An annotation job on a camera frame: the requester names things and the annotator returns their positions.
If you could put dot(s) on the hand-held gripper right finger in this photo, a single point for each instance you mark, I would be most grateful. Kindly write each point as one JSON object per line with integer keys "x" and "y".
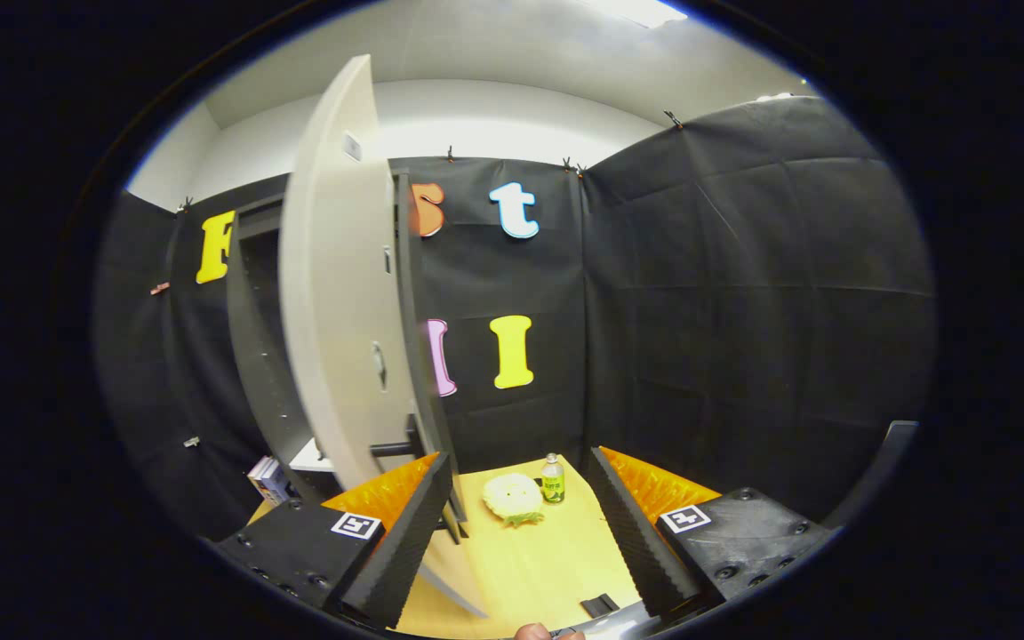
{"x": 641, "y": 551}

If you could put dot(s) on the small black block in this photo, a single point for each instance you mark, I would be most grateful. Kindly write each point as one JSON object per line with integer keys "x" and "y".
{"x": 601, "y": 605}

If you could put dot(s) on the blue book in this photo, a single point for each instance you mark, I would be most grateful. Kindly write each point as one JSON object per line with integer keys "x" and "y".
{"x": 277, "y": 484}

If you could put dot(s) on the ceiling light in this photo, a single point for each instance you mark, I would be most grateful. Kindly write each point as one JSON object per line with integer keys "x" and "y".
{"x": 636, "y": 11}

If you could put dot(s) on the beige shoe cabinet door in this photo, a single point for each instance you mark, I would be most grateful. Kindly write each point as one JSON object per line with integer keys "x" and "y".
{"x": 334, "y": 311}

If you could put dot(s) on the small green label bottle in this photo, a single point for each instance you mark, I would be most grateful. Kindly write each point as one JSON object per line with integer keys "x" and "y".
{"x": 553, "y": 484}

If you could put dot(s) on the white book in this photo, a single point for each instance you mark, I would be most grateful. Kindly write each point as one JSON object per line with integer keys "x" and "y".
{"x": 259, "y": 476}

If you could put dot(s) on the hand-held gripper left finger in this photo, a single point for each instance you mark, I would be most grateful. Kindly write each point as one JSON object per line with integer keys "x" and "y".
{"x": 396, "y": 556}

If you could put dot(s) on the dark grey curved bar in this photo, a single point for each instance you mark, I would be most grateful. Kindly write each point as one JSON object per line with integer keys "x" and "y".
{"x": 885, "y": 453}

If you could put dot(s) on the black backdrop cloth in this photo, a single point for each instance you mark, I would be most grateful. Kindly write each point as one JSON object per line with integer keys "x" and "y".
{"x": 743, "y": 311}

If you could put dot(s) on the grey shoe cabinet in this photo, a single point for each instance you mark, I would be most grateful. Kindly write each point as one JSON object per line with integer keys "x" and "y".
{"x": 254, "y": 356}

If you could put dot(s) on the pale yellow round object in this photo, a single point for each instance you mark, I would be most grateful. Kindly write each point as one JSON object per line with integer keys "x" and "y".
{"x": 512, "y": 496}

